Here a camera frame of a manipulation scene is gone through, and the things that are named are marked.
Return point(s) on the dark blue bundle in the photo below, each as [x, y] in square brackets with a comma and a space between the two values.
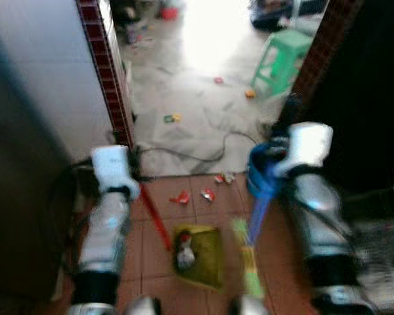
[282, 16]

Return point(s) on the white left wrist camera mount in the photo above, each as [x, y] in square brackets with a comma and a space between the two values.
[111, 167]

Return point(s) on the small grey bucket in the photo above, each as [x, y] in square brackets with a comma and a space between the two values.
[135, 31]

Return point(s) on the silver robot knee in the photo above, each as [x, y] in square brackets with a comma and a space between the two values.
[251, 306]
[144, 307]

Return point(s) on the green plastic stool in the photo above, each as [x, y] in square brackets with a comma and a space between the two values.
[282, 56]

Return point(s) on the small red litter piece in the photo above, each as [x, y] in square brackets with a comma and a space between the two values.
[218, 81]

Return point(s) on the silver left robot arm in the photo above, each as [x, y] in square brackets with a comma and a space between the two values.
[105, 230]

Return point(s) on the silver right robot knee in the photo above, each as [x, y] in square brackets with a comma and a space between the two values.
[251, 306]

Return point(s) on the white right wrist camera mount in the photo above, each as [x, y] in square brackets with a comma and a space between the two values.
[307, 146]

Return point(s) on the green and yellow wrapper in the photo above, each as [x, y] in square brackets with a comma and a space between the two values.
[172, 118]

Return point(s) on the red plastic bowl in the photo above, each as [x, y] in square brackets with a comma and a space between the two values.
[169, 13]

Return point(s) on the red and white wrapper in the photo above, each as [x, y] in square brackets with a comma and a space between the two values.
[207, 195]

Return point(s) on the blue broom with green bristles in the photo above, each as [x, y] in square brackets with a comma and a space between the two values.
[257, 216]

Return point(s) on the crumpled white paper trash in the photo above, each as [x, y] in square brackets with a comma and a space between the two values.
[185, 252]

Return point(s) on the small orange litter piece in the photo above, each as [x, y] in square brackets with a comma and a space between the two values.
[249, 94]

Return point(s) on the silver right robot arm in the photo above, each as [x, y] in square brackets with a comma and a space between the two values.
[322, 223]

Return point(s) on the silver left robot knee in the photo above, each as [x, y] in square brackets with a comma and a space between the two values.
[144, 307]

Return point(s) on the red crumpled wrapper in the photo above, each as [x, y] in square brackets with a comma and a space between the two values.
[181, 198]

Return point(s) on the red and silver wrapper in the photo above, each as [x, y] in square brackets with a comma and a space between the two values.
[223, 178]

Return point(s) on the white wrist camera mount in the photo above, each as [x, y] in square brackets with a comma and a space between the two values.
[307, 146]
[111, 167]

